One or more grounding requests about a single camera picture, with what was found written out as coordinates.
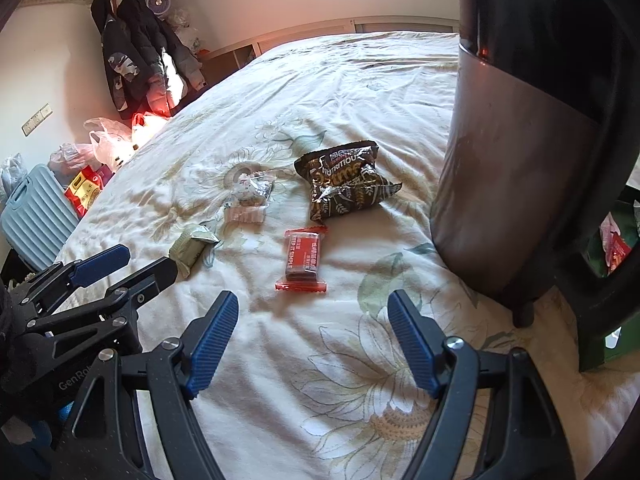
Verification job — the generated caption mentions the tall dark air fryer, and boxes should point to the tall dark air fryer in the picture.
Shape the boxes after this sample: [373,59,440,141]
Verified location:
[430,0,640,373]

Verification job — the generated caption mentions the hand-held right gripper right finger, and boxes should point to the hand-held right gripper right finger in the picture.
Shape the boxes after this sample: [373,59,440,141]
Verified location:
[387,289,576,480]

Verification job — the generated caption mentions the white hanging plastic bags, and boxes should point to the white hanging plastic bags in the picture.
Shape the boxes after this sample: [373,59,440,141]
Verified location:
[167,7,202,53]

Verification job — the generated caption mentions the light blue ribbed suitcase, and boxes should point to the light blue ribbed suitcase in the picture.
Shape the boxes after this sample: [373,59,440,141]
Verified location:
[0,163,81,273]

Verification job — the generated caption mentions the pinkish plastic bag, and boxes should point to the pinkish plastic bag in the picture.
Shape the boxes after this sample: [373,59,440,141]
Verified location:
[47,142,93,181]

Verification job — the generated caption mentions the person's left hand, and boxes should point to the person's left hand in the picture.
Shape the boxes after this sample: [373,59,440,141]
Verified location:
[0,285,66,411]

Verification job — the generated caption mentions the clear white candy packet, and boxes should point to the clear white candy packet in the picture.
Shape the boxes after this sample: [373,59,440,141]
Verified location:
[222,170,275,224]

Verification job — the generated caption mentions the small red bar packet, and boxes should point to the small red bar packet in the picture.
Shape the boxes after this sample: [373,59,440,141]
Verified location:
[274,226,329,292]

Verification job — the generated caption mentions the green cardboard tray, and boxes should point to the green cardboard tray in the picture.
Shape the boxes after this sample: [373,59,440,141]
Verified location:
[582,200,640,366]

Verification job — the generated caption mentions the wall socket strip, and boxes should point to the wall socket strip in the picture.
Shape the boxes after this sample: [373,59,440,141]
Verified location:
[21,103,53,136]

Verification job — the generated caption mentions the blue plastic object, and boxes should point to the blue plastic object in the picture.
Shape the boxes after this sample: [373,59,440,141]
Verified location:
[27,407,76,448]

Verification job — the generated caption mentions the low wooden shelf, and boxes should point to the low wooden shelf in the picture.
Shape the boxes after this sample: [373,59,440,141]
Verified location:
[200,16,461,86]

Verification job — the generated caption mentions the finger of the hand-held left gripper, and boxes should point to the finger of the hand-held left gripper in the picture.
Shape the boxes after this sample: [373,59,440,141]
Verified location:
[35,256,179,356]
[20,244,132,311]

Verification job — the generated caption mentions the black puffer jacket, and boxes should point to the black puffer jacket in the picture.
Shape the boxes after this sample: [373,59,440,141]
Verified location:
[117,0,206,111]

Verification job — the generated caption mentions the orange plastic bag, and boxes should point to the orange plastic bag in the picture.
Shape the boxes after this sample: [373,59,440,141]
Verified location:
[130,111,171,146]

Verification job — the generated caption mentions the brown black snack packet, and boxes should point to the brown black snack packet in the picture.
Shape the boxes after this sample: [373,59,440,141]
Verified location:
[294,140,403,222]

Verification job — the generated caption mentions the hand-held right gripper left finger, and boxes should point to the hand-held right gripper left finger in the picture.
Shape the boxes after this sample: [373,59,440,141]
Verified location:
[50,290,240,480]

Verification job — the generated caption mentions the red yellow snack bag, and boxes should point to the red yellow snack bag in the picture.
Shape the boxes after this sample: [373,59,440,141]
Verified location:
[64,166,108,218]

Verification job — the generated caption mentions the camouflage dark jacket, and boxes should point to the camouflage dark jacket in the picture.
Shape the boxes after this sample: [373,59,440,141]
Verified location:
[91,0,151,121]

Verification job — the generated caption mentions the small green snack packet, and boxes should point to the small green snack packet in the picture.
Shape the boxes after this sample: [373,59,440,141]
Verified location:
[168,224,221,279]

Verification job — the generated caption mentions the white plastic bag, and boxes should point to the white plastic bag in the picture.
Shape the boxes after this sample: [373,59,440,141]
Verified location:
[84,117,133,166]

